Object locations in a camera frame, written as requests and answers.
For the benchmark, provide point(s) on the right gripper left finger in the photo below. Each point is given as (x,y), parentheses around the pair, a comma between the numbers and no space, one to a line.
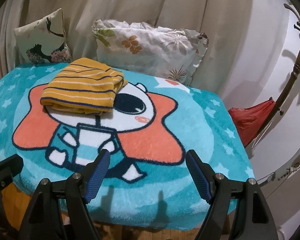
(58,210)

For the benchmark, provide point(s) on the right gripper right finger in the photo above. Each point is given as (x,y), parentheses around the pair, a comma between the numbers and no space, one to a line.
(253,218)

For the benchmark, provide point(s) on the yellow striped knit sweater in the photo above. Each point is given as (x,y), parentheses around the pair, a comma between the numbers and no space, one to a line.
(85,86)

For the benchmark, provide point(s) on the turquoise cartoon star blanket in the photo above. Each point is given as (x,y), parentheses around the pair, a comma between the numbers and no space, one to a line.
(153,124)

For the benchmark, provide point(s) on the red fabric bag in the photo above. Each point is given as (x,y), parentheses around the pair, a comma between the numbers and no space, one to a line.
(249,120)

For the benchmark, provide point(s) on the dancer print cushion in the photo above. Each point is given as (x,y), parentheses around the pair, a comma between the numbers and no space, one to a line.
(44,40)

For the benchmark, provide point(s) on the white floral leaf pillow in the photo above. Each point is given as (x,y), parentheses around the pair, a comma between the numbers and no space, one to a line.
(173,54)

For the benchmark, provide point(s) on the wooden coat rack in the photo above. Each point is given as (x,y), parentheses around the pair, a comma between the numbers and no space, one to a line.
(284,129)

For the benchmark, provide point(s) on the beige curtain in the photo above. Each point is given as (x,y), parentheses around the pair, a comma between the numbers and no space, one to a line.
(223,21)

